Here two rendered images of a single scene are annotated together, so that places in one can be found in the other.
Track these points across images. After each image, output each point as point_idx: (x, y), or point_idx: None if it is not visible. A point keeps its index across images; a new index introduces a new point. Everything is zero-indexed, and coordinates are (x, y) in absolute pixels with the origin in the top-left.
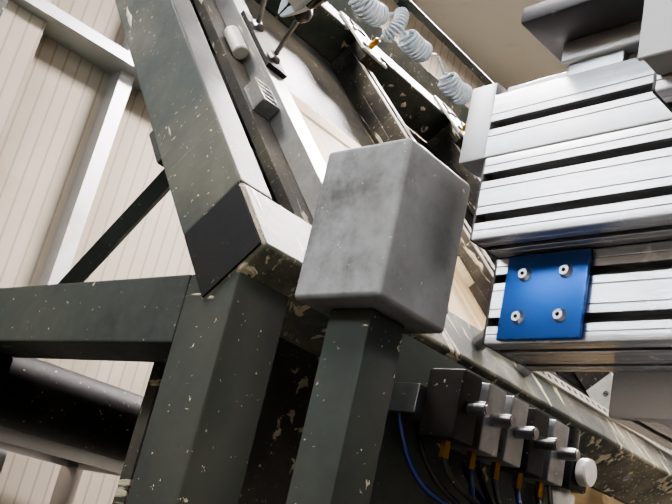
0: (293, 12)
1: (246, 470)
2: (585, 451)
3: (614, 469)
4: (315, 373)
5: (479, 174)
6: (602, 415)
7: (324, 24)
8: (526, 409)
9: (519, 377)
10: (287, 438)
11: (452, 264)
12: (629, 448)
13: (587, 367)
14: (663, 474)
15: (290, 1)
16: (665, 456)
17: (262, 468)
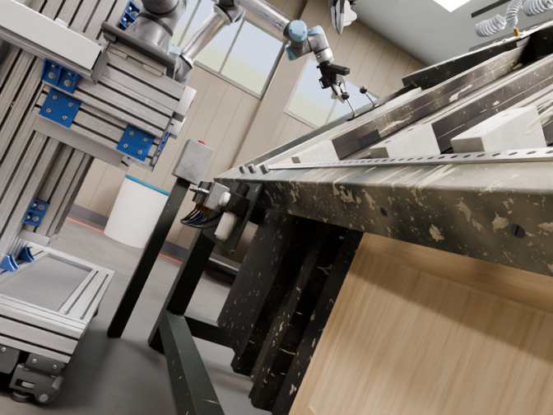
0: (339, 100)
1: (263, 251)
2: (285, 195)
3: (305, 199)
4: (289, 215)
5: (174, 138)
6: (312, 168)
7: (503, 50)
8: (206, 184)
9: (257, 174)
10: (275, 240)
11: (180, 158)
12: (299, 179)
13: (136, 164)
14: (328, 185)
15: (333, 99)
16: (376, 169)
17: (267, 250)
